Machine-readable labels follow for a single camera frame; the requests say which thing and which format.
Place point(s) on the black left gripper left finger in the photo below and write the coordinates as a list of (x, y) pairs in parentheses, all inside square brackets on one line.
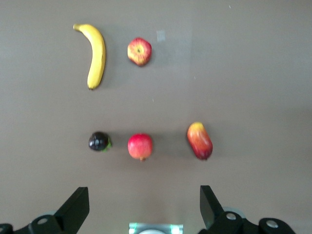
[(70, 209)]

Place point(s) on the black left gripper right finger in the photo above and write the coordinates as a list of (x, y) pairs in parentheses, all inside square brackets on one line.
[(212, 209)]

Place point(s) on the yellow banana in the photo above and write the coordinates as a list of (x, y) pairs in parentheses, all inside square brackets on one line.
[(97, 53)]

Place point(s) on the red yellow apple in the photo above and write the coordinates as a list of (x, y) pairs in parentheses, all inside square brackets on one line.
[(139, 51)]

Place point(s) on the red yellow mango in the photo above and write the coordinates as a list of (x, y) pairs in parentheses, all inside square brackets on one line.
[(200, 141)]

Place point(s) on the dark purple eggplant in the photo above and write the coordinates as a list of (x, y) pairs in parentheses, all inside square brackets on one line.
[(97, 142)]

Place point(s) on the red pomegranate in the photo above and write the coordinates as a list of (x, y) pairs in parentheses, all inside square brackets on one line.
[(140, 146)]

